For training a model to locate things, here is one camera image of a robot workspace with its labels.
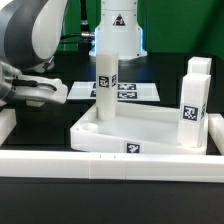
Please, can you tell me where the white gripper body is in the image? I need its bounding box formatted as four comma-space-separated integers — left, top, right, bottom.
12, 75, 68, 104

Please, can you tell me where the white desk top tray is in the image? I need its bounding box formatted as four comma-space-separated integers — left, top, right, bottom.
70, 102, 208, 155

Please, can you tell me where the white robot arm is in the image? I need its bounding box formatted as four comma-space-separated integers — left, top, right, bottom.
0, 0, 147, 106

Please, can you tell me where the white left fence block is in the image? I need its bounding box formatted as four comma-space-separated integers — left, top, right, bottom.
0, 109, 17, 146

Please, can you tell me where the white fence block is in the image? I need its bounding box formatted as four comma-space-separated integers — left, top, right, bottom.
208, 114, 224, 156
0, 109, 17, 146

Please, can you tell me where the white front fence bar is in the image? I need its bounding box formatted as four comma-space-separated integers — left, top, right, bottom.
0, 150, 224, 183

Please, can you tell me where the marker tag sheet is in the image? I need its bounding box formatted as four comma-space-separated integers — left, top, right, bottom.
67, 82, 160, 102

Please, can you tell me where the white right fence block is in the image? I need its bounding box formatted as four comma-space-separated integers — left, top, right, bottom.
208, 114, 224, 156

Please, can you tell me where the black cable with connector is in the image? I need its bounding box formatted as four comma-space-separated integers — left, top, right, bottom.
59, 0, 98, 52

